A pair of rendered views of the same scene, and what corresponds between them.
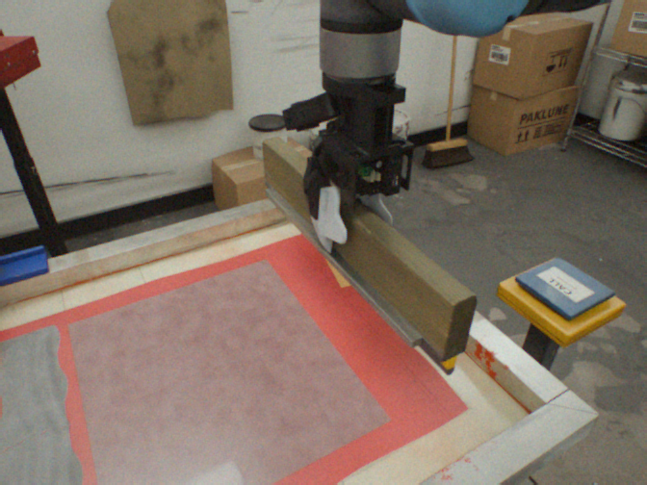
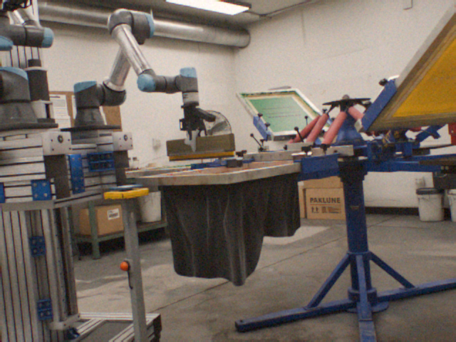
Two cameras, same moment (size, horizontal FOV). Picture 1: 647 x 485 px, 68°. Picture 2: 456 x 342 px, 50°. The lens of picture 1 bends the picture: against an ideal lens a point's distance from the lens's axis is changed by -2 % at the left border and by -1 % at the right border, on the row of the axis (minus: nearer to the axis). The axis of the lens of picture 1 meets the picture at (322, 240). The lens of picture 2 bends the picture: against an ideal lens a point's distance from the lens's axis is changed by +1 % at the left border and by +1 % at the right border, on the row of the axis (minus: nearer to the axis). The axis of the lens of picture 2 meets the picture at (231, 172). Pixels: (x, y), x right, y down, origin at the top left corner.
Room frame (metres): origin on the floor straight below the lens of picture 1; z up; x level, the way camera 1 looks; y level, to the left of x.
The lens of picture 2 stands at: (2.55, -0.53, 1.09)
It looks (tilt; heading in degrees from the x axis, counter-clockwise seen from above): 3 degrees down; 163
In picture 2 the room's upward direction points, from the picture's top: 5 degrees counter-clockwise
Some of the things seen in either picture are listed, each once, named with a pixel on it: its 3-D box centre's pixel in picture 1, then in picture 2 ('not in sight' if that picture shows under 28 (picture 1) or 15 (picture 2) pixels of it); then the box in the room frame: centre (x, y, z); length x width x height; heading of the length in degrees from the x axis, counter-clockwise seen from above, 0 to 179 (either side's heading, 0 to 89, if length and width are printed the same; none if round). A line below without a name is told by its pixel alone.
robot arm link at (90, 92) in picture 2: not in sight; (87, 93); (-0.03, -0.45, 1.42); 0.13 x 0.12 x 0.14; 118
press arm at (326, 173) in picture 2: not in sight; (293, 178); (0.15, 0.57, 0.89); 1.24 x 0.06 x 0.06; 120
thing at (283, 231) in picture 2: not in sight; (271, 223); (0.57, 0.25, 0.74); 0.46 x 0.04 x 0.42; 120
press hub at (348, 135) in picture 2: not in sight; (354, 200); (-0.16, 1.11, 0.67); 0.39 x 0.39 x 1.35
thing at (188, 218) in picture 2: not in sight; (200, 231); (0.51, -0.06, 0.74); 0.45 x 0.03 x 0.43; 30
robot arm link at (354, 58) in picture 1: (362, 50); (190, 98); (0.47, -0.04, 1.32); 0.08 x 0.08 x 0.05
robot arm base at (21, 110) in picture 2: not in sight; (16, 112); (0.37, -0.75, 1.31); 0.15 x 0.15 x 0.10
